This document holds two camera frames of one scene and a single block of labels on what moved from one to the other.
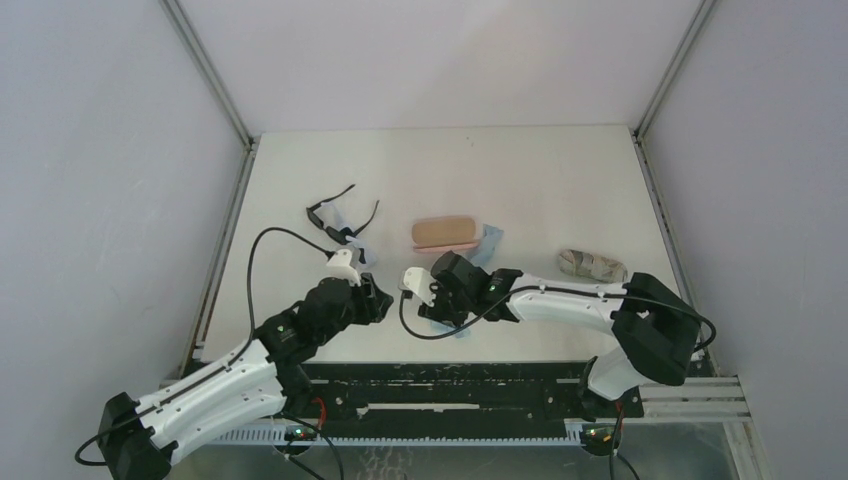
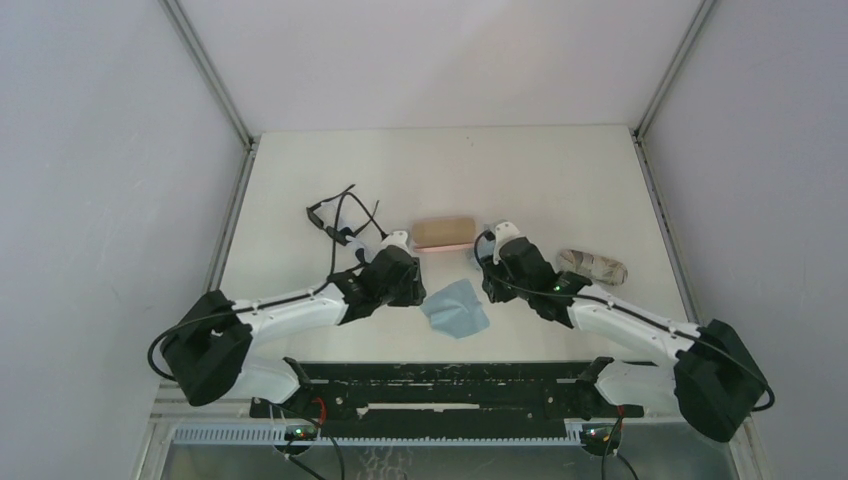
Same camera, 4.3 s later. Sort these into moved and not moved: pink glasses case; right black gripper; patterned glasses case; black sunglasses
Moved: right black gripper
Not moved: black sunglasses; pink glasses case; patterned glasses case
